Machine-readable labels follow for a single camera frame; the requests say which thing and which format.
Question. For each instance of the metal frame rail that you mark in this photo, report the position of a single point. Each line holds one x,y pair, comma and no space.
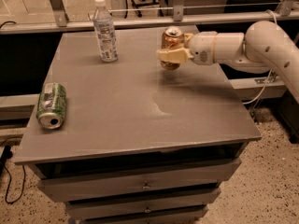
82,26

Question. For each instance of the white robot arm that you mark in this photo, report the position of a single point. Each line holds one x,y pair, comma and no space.
262,47

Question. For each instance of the orange soda can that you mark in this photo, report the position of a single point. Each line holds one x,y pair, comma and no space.
171,41

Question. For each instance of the middle grey drawer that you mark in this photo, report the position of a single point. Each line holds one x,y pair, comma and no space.
148,204

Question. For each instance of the bottom grey drawer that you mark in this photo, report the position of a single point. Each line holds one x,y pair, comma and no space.
175,215

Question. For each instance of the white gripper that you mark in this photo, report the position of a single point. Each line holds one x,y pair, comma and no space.
201,48

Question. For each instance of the top grey drawer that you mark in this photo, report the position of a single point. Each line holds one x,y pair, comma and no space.
86,187

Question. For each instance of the blue label plastic bottle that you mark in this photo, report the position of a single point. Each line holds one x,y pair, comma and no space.
105,32

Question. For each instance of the green soda can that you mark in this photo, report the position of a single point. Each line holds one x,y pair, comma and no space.
51,108

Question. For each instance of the grey drawer cabinet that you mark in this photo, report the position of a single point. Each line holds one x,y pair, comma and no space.
133,114

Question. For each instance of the grey drawer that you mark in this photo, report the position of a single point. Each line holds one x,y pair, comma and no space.
86,187
175,215
148,204

